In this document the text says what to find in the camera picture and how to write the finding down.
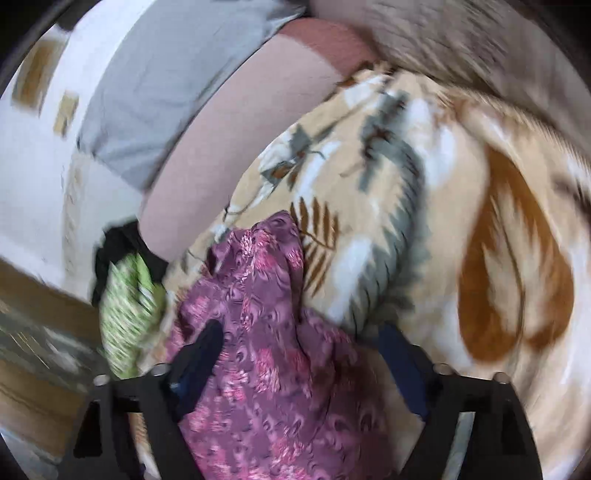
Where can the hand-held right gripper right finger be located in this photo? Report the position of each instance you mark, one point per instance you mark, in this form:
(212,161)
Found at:
(408,369)

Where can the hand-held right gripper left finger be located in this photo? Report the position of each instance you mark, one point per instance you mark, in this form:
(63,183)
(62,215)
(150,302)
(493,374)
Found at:
(203,353)

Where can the purple floral garment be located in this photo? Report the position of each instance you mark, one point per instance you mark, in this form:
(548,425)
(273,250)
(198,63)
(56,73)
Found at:
(277,369)

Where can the green patterned cloth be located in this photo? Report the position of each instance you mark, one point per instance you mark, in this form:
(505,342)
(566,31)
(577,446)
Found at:
(129,309)

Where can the black cloth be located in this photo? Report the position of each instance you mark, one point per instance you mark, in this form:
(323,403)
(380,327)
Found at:
(117,249)

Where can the beige leaf print blanket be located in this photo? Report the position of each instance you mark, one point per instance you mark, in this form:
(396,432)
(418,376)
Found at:
(438,221)

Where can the white sheet with tan squares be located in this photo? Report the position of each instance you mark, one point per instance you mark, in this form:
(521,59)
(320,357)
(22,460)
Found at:
(46,161)

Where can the grey brown furry blanket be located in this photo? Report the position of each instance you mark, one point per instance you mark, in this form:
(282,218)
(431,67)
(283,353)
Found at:
(461,41)

